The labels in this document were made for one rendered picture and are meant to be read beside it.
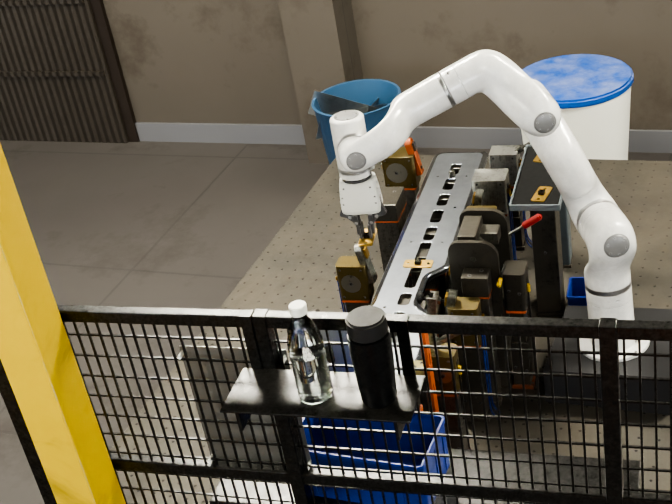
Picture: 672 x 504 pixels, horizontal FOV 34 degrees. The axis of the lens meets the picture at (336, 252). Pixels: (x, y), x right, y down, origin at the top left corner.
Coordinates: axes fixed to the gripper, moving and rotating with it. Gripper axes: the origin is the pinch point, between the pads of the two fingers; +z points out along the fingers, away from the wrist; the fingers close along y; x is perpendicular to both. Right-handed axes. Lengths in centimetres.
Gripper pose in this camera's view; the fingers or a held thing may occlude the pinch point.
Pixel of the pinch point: (366, 229)
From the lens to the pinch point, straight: 280.8
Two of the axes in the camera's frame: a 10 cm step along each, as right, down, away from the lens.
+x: -1.8, 5.2, -8.3
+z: 1.7, 8.5, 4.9
